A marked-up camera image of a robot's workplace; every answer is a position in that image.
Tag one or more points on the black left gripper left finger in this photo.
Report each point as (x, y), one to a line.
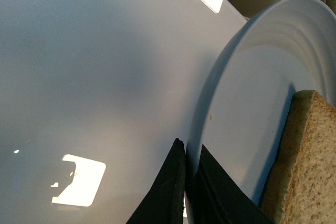
(164, 202)

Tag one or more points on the brown bread slice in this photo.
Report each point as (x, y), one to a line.
(301, 184)

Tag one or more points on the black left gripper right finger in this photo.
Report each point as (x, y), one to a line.
(219, 199)

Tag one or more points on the light blue plate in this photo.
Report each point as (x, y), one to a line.
(242, 108)

